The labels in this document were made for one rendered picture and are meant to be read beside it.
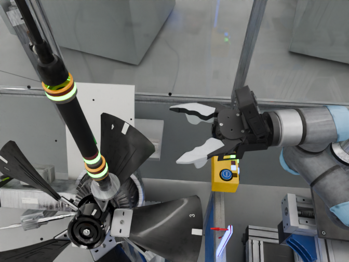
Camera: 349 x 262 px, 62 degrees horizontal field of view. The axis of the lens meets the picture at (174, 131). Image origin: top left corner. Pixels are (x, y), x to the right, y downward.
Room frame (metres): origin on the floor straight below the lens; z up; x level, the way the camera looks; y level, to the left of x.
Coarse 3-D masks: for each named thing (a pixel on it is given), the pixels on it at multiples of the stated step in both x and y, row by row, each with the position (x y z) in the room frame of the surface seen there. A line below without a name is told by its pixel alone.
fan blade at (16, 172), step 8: (8, 144) 0.45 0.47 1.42; (16, 144) 0.44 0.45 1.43; (0, 152) 0.45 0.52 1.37; (8, 152) 0.44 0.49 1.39; (16, 152) 0.43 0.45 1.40; (0, 160) 0.45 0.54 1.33; (8, 160) 0.43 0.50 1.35; (16, 160) 0.42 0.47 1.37; (24, 160) 0.41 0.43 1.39; (0, 168) 0.45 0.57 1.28; (16, 168) 0.42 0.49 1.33; (24, 168) 0.41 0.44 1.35; (32, 168) 0.40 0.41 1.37; (16, 176) 0.43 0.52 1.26; (24, 176) 0.40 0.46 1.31; (32, 176) 0.39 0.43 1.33; (40, 176) 0.38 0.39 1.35; (32, 184) 0.40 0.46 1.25; (40, 184) 0.38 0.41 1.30; (48, 192) 0.37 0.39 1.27; (56, 192) 0.35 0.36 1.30; (56, 200) 0.36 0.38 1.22
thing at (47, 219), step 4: (48, 216) 0.35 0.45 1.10; (52, 216) 0.35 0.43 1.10; (56, 216) 0.34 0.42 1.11; (60, 216) 0.34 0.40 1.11; (64, 216) 0.34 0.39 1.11; (68, 216) 0.34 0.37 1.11; (40, 220) 0.33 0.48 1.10; (44, 220) 0.33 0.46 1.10; (48, 220) 0.33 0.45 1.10; (52, 220) 0.33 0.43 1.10; (12, 224) 0.33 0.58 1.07; (16, 224) 0.33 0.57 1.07; (20, 224) 0.33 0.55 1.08; (0, 228) 0.32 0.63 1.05; (4, 228) 0.32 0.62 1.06; (12, 228) 0.32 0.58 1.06
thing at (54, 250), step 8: (48, 240) 0.25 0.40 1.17; (56, 240) 0.25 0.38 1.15; (64, 240) 0.26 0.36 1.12; (16, 248) 0.22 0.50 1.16; (24, 248) 0.23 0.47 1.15; (32, 248) 0.23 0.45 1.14; (40, 248) 0.23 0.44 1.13; (48, 248) 0.24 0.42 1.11; (56, 248) 0.24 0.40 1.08; (64, 248) 0.25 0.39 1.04; (0, 256) 0.21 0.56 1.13; (8, 256) 0.21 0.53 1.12; (16, 256) 0.21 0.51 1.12; (24, 256) 0.21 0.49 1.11; (32, 256) 0.22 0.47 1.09; (40, 256) 0.22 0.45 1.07; (48, 256) 0.23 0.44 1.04; (56, 256) 0.23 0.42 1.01
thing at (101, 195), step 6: (84, 162) 0.33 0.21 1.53; (114, 180) 0.31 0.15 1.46; (96, 186) 0.30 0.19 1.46; (114, 186) 0.30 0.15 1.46; (96, 192) 0.28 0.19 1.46; (102, 192) 0.28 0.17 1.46; (108, 192) 0.28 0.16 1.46; (114, 192) 0.28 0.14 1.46; (96, 198) 0.27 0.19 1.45; (102, 198) 0.27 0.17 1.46; (108, 198) 0.27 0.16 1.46
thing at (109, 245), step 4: (108, 232) 0.28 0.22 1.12; (108, 236) 0.27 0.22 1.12; (104, 240) 0.26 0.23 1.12; (108, 240) 0.26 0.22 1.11; (108, 244) 0.25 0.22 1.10; (112, 244) 0.25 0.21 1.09; (96, 248) 0.23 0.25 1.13; (100, 248) 0.24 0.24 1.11; (104, 248) 0.24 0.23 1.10; (108, 248) 0.24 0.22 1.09; (92, 252) 0.22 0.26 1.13; (100, 252) 0.23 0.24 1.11; (104, 252) 0.23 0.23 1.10; (92, 256) 0.21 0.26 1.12; (96, 256) 0.21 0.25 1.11; (100, 256) 0.21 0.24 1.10; (96, 260) 0.20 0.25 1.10
